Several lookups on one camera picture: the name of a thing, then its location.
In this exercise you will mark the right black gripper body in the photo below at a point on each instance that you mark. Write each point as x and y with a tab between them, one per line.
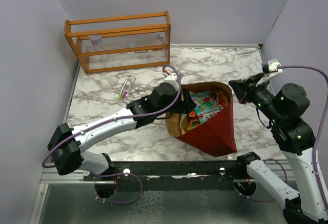
261	95

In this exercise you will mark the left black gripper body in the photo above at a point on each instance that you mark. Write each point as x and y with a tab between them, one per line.
182	106

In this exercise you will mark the teal Fox's candy bag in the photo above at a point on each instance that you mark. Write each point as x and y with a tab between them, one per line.
207	105

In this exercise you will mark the red brown paper bag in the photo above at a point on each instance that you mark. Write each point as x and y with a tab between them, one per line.
214	137

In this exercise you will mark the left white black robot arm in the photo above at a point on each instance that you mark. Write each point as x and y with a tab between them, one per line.
68	147

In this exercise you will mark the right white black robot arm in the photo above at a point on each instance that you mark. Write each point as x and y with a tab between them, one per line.
296	139

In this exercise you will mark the red orange snack packet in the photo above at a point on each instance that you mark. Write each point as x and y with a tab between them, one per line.
221	98

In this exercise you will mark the orange wooden rack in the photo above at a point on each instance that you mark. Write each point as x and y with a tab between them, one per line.
128	42

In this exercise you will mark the small patterned cup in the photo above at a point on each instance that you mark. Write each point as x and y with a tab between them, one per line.
95	39

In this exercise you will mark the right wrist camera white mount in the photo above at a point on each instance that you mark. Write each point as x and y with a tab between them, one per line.
270	70

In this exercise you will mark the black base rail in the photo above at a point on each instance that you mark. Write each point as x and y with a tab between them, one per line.
185	175

